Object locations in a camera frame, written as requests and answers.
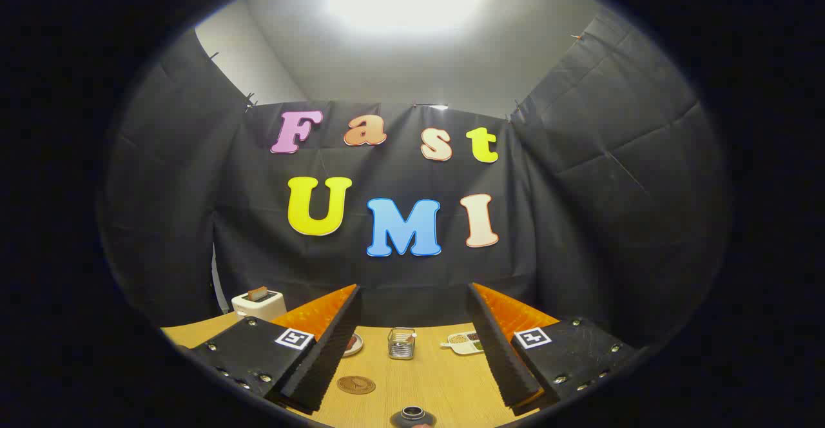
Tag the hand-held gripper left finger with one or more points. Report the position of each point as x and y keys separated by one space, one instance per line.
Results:
x=329 y=357

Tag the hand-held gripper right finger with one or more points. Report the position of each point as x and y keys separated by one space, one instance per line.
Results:
x=499 y=357

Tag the round brown coaster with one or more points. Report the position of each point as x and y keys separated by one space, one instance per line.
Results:
x=356 y=385

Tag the silver juice bottle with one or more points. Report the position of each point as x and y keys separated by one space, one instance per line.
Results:
x=412 y=415

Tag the round white plate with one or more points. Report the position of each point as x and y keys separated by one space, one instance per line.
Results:
x=356 y=349

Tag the white divided snack dish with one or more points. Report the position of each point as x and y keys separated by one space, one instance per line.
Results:
x=461 y=345

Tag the wooden table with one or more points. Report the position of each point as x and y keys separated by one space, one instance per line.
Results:
x=438 y=383

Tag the white toaster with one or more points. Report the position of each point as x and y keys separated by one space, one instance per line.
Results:
x=248 y=309

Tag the toast slice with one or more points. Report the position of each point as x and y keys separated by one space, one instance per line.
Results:
x=258 y=293

